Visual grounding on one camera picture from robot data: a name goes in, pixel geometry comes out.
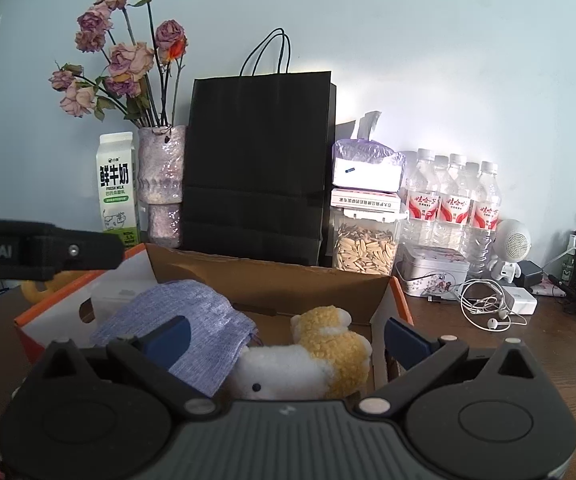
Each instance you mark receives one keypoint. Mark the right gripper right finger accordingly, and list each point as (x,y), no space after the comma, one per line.
(426,362)

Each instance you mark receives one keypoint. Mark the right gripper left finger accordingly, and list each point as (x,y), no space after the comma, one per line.
(145,362)

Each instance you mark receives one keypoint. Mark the yellow ceramic mug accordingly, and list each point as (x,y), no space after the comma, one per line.
(35,292)

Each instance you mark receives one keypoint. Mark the lavender knitted cloth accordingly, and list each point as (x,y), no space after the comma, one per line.
(203,355)

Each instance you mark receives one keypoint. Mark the white decorated tin box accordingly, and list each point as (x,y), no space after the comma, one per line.
(426,271)

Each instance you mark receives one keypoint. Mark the white yellow plush toy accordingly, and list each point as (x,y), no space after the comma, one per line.
(325,360)

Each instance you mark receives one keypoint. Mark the white power adapter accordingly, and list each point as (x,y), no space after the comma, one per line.
(519,301)

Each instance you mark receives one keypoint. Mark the orange cardboard box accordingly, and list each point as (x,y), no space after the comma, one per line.
(270,293)

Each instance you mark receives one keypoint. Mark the black power adapter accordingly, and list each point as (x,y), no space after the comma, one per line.
(530,275)

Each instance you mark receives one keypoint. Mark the white robot figurine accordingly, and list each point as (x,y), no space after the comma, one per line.
(511,245)

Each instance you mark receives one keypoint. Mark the clear jar of seeds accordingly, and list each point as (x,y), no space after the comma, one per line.
(364,241)

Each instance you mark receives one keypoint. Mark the white green milk carton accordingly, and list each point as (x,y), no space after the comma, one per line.
(118,206)

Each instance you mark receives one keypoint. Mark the pack of water bottles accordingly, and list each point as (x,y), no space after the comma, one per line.
(453,205)

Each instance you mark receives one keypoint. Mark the white flat box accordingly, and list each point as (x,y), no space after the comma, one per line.
(347,198)

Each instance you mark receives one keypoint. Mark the dark green bottle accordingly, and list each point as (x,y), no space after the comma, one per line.
(568,268)

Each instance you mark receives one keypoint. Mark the purple wrapped vase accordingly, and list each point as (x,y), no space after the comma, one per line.
(160,175)

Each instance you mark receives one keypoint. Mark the purple tissue pack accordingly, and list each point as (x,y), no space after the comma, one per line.
(366,165)

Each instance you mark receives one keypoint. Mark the black paper bag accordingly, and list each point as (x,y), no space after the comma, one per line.
(258,162)

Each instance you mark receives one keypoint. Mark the dried pink rose bouquet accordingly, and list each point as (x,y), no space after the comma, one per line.
(144,60)

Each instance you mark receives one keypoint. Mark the white wired earphones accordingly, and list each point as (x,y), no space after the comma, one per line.
(491,313)

